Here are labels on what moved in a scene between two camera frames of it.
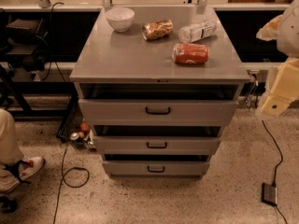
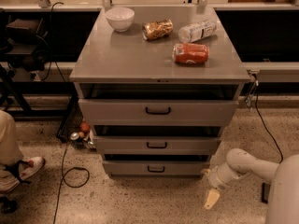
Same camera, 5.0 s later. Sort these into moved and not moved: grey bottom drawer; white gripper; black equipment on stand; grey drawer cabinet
Moved: white gripper
Not moved: grey drawer cabinet; black equipment on stand; grey bottom drawer
